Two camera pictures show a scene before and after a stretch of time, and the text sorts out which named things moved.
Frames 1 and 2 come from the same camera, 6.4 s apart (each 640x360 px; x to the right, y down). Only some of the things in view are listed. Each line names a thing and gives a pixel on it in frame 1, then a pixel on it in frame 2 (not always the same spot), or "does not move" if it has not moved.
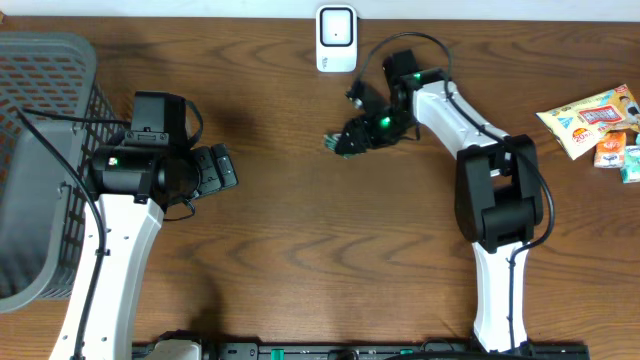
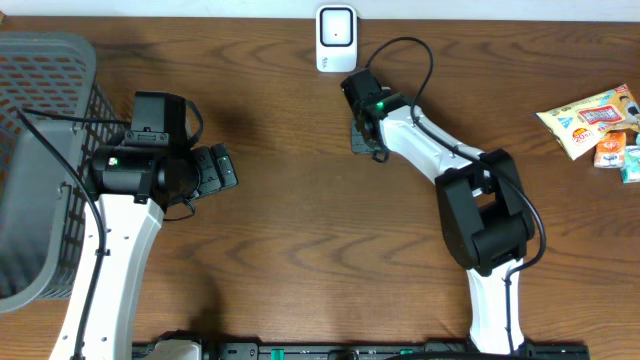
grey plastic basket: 53,114 does not move
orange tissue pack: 610,149 does not move
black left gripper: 210,159 does not move
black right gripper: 361,135 -> 358,146
